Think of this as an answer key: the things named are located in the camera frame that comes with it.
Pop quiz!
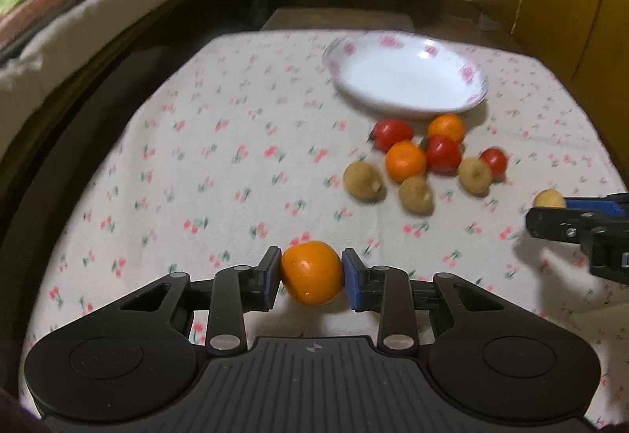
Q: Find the tan longan fruit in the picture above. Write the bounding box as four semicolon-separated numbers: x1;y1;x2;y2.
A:
398;176;434;216
457;158;494;196
342;161;387;203
533;189;567;209

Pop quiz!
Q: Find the orange tangerine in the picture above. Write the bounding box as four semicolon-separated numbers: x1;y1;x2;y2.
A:
280;241;344;306
385;140;427;183
427;114;467;143

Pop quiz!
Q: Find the red cherry tomato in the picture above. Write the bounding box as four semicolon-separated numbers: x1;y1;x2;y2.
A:
368;118;414;152
480;147;509;182
420;135;463;174

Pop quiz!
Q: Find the cherry print tablecloth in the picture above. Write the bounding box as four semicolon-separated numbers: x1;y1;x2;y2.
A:
26;32;628;426

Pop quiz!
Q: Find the white floral plate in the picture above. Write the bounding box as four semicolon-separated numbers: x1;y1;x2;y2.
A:
322;31;488;118

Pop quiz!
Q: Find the beige mattress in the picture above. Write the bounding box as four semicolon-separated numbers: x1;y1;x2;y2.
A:
1;0;169;152

